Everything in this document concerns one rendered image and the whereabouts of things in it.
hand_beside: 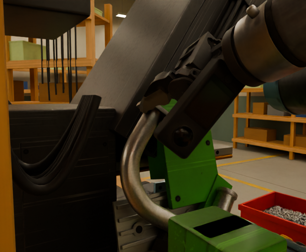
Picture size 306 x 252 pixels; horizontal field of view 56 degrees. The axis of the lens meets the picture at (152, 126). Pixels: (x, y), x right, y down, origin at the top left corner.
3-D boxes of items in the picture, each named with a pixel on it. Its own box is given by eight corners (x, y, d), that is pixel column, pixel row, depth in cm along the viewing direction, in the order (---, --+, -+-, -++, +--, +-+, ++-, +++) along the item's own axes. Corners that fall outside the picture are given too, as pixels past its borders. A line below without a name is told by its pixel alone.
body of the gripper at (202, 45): (215, 83, 45) (285, 46, 35) (197, 126, 41) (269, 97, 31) (179, 50, 43) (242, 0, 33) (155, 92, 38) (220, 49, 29)
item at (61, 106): (74, 225, 82) (71, 103, 78) (121, 284, 56) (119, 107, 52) (0, 242, 72) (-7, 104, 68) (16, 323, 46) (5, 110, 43)
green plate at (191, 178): (194, 196, 62) (179, 99, 64) (221, 197, 55) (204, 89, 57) (148, 206, 56) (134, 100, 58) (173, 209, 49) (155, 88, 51)
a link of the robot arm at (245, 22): (308, 83, 27) (250, 22, 25) (267, 99, 31) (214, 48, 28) (318, 34, 31) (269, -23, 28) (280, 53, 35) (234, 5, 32)
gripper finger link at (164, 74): (162, 102, 44) (205, 86, 38) (158, 111, 43) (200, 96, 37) (141, 81, 43) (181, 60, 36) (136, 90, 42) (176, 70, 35)
